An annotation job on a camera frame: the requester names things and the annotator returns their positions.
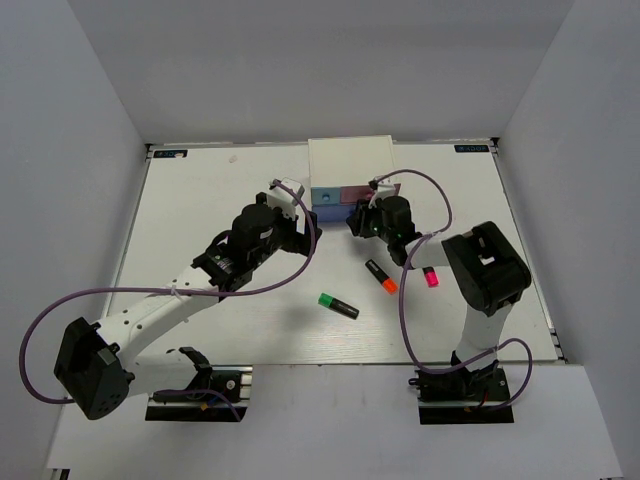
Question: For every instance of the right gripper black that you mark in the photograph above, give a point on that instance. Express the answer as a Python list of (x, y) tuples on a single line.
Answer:
[(359, 220)]

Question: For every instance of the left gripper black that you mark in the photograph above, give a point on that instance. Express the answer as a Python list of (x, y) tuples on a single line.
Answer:
[(297, 241)]

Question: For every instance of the left table label sticker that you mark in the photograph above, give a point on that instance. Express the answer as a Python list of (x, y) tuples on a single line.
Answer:
[(163, 154)]

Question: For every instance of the green highlighter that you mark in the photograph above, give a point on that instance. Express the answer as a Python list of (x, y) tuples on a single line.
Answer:
[(338, 306)]

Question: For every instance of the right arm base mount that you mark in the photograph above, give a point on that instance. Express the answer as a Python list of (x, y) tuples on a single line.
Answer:
[(458, 398)]

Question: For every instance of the light blue drawer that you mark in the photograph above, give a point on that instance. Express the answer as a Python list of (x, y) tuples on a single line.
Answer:
[(325, 196)]

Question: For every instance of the pink drawer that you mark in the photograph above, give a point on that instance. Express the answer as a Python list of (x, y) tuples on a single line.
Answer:
[(352, 194)]

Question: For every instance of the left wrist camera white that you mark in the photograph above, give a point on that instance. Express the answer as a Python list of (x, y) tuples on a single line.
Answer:
[(284, 194)]

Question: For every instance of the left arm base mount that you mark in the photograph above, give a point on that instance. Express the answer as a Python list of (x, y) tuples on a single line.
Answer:
[(218, 394)]

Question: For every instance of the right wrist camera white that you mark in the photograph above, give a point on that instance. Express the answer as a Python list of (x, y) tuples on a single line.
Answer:
[(381, 188)]

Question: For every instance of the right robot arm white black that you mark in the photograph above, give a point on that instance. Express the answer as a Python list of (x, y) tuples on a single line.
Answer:
[(489, 273)]

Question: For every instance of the orange highlighter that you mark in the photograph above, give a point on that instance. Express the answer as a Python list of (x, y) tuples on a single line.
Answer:
[(381, 277)]

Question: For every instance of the right table label sticker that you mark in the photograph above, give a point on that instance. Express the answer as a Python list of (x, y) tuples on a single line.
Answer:
[(471, 148)]

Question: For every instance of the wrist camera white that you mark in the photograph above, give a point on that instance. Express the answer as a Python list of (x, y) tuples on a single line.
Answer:
[(284, 194), (381, 188)]

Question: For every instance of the white drawer cabinet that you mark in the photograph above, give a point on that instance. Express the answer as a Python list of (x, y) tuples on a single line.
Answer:
[(349, 161)]

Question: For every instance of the pink highlighter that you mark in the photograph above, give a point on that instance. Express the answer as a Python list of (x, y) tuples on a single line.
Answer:
[(431, 277)]

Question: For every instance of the table label sticker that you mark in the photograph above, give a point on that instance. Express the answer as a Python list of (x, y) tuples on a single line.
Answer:
[(471, 148), (163, 154)]

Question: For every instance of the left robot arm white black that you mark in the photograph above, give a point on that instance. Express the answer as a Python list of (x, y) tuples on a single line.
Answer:
[(101, 363)]

